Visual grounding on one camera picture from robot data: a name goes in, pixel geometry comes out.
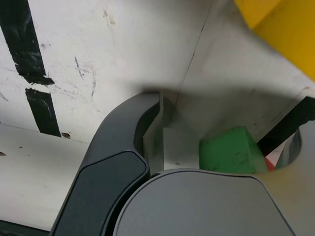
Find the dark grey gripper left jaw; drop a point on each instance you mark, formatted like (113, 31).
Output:
(115, 137)

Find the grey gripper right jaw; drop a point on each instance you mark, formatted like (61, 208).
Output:
(197, 204)

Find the green cube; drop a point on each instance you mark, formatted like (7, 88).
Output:
(229, 150)

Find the red cube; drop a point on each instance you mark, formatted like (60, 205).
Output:
(270, 163)

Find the yellow cube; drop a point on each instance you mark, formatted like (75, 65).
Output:
(285, 32)

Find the black tape square outline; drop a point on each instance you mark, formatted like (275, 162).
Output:
(288, 120)

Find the black tape strip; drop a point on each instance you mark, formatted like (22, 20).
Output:
(22, 44)

